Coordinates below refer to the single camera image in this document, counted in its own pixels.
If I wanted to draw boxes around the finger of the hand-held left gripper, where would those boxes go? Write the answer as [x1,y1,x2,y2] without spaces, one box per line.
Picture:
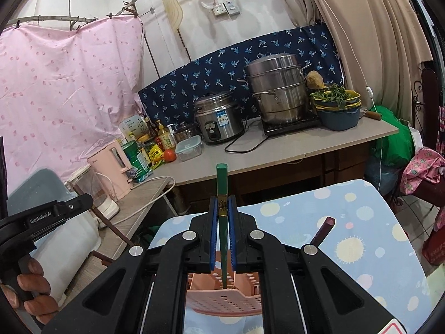
[52,194,94,223]

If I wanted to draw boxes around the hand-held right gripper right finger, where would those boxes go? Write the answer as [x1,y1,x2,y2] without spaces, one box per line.
[226,195,407,334]

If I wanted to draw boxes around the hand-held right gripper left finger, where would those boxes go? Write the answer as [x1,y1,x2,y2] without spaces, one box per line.
[42,195,223,334]

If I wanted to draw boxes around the pink perforated utensil holder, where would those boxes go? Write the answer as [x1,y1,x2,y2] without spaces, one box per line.
[186,269,263,317]

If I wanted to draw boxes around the green chopstick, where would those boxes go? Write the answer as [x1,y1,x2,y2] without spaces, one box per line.
[216,163,234,289]

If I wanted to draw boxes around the dark maroon chopstick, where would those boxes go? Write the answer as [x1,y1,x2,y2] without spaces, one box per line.
[309,216,336,247]

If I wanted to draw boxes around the person's left hand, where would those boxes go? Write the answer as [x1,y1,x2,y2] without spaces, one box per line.
[0,259,60,326]

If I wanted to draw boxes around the white blender jug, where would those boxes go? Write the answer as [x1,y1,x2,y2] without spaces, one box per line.
[66,167,120,220]

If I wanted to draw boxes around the pink electric kettle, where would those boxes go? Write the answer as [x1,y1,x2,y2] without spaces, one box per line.
[87,139,134,200]

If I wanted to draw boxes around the wooden side counter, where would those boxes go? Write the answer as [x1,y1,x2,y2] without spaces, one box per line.
[63,176,178,300]

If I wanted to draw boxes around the green can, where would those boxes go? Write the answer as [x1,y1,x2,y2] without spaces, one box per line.
[122,141,154,181]

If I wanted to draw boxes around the yellow packet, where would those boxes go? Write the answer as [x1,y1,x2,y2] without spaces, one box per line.
[148,145,164,164]

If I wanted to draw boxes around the clear food container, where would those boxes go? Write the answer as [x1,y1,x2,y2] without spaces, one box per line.
[174,135,203,161]

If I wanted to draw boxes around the white jar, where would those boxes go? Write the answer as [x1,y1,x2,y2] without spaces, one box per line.
[119,116,149,140]

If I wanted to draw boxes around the small pot with glass lid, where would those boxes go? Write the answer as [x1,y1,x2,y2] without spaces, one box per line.
[173,122,200,143]

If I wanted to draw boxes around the pink dotted curtain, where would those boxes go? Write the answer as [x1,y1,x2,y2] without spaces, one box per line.
[0,16,147,195]

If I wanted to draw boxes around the yellow oil bottle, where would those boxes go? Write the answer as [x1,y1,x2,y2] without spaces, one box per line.
[156,120,176,150]

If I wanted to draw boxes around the wooden kitchen counter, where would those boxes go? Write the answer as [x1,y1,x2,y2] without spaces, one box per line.
[146,115,400,186]

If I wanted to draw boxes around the steel rice cooker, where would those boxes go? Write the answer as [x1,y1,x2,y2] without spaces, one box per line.
[193,91,244,146]

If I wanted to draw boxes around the black induction cooker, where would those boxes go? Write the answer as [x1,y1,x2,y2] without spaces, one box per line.
[261,113,322,136]

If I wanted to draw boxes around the blue planet print tablecloth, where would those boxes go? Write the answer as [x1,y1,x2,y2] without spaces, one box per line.
[146,179,430,334]

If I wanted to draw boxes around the steel steamer pot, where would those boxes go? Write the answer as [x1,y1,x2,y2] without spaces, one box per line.
[237,53,312,126]

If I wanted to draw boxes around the stack of blue basins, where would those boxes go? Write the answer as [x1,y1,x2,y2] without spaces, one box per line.
[309,90,362,132]

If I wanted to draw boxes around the navy leaf print cloth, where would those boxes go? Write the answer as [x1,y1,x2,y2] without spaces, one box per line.
[138,24,345,126]

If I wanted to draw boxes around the green leafy vegetables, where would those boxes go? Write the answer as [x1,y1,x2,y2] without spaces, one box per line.
[309,84,352,107]

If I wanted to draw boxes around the brown root vegetable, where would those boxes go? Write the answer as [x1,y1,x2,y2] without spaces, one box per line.
[306,70,325,89]

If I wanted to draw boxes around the green bag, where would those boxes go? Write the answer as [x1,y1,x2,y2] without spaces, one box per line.
[369,105,414,168]

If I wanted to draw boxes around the red bag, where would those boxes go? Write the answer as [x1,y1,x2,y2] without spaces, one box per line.
[421,230,445,265]

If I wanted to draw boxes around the pink floral cloth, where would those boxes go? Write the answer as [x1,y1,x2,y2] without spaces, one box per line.
[400,147,445,195]

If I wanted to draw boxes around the beige hanging board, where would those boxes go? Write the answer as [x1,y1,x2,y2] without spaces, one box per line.
[162,0,185,30]

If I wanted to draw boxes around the dark wooden chair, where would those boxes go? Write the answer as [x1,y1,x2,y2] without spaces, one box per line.
[414,66,445,147]

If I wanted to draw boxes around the beige curtain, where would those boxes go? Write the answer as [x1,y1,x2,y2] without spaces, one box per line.
[271,0,433,122]

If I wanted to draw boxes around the white power cable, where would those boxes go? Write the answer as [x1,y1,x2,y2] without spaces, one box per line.
[99,176,176,230]

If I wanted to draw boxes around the black power cable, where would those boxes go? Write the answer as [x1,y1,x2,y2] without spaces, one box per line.
[224,130,268,154]

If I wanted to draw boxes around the wall socket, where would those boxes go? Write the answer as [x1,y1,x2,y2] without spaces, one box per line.
[213,0,241,17]

